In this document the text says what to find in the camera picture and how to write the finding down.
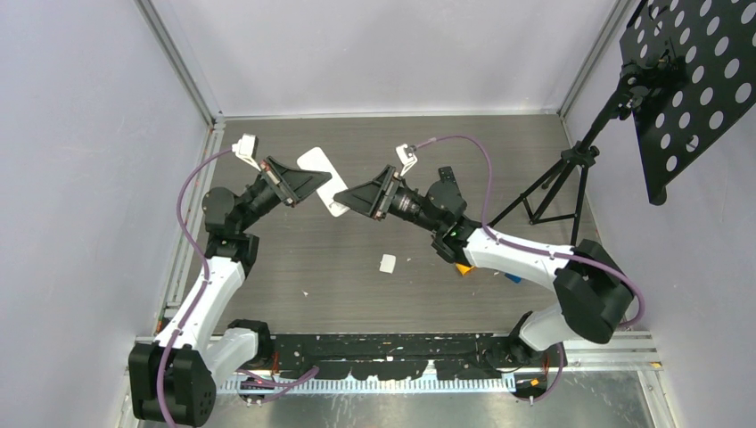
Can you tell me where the aluminium frame rail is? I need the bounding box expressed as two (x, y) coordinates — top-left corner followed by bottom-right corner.
(124, 333), (662, 396)

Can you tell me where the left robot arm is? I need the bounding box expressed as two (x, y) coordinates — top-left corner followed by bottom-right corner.
(127, 157), (333, 427)

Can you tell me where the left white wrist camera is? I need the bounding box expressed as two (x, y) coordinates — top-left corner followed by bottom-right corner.
(232, 134), (261, 171)

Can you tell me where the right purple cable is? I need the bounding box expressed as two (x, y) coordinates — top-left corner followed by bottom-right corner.
(413, 134), (646, 405)

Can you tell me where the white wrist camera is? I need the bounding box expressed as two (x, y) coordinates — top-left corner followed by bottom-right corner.
(395, 144), (418, 177)
(232, 134), (261, 171)

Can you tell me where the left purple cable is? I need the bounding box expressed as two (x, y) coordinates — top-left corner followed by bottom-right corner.
(155, 147), (320, 428)

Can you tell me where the white battery cover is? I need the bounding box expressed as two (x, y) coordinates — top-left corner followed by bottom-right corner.
(379, 254), (397, 274)

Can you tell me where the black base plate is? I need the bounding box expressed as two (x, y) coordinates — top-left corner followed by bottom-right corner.
(238, 333), (566, 399)

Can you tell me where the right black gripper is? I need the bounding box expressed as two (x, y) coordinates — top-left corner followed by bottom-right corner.
(334, 166), (443, 235)

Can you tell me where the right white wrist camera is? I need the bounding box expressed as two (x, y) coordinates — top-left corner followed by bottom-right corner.
(395, 144), (418, 177)

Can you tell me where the purple cable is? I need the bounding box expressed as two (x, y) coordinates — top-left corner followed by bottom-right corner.
(413, 134), (646, 405)
(155, 147), (320, 428)

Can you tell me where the black tripod stand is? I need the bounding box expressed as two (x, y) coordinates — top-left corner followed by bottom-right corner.
(489, 55), (686, 246)

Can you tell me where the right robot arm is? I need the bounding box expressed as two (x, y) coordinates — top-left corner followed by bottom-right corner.
(333, 166), (634, 366)

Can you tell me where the white remote control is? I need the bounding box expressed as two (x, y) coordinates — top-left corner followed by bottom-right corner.
(297, 146), (349, 218)

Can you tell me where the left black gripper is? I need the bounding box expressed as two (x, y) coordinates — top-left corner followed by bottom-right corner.
(238, 157), (332, 233)

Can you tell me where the orange block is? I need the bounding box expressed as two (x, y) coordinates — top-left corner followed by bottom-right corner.
(456, 264), (474, 276)

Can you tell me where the black perforated panel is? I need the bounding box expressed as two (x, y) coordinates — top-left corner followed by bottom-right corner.
(620, 0), (755, 206)

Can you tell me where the black remote control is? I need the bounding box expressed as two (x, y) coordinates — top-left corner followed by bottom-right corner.
(438, 166), (457, 185)

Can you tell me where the blue green striped block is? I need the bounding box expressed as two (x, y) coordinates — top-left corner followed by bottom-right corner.
(505, 273), (522, 284)

